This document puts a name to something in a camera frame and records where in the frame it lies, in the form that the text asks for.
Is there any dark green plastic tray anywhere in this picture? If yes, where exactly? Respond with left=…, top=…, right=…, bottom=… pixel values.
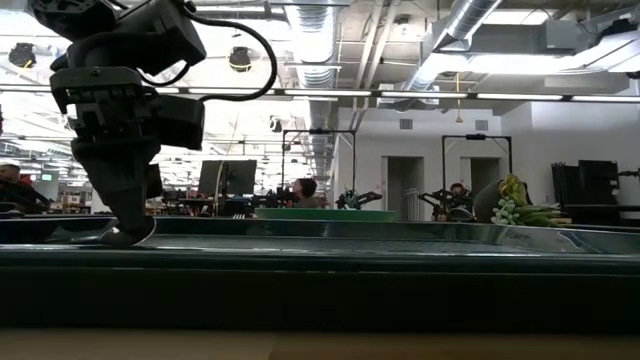
left=0, top=214, right=640, bottom=334

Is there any silver ceiling air duct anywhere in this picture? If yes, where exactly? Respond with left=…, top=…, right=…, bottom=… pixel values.
left=283, top=0, right=342, bottom=182
left=399, top=0, right=504, bottom=101

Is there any yellow hanging pendant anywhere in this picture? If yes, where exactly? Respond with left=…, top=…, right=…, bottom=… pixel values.
left=453, top=72, right=464, bottom=125

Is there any person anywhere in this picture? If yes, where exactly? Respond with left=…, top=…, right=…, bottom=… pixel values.
left=0, top=162, right=52, bottom=215
left=448, top=182, right=474, bottom=221
left=292, top=177, right=322, bottom=210

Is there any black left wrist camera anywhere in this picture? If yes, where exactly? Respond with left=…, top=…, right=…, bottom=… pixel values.
left=149, top=93, right=207, bottom=152

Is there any black metal frame stand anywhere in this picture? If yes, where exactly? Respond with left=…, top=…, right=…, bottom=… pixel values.
left=440, top=133, right=514, bottom=202
left=280, top=128, right=358, bottom=207

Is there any black cabinet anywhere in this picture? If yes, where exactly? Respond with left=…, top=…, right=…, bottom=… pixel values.
left=550, top=159, right=640, bottom=227

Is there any black ceiling fixture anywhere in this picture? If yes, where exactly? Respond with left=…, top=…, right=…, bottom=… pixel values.
left=8, top=42, right=38, bottom=70
left=228, top=45, right=253, bottom=74

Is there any green plastic plate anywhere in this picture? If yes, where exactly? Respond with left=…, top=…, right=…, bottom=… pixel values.
left=253, top=207, right=400, bottom=223

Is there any artificial plant in black pot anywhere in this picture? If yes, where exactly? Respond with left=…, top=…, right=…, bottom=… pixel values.
left=472, top=173, right=564, bottom=229

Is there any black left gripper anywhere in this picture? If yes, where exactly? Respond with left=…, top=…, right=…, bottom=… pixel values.
left=49, top=66, right=165, bottom=236

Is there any black computer monitor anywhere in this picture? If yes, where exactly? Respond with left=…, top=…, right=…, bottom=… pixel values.
left=197, top=159, right=258, bottom=197

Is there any white ceiling light strip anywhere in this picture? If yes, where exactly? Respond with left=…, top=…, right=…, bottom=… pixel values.
left=283, top=88, right=374, bottom=98
left=476, top=92, right=565, bottom=102

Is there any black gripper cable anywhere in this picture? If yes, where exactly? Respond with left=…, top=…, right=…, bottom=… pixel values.
left=180, top=1, right=280, bottom=104

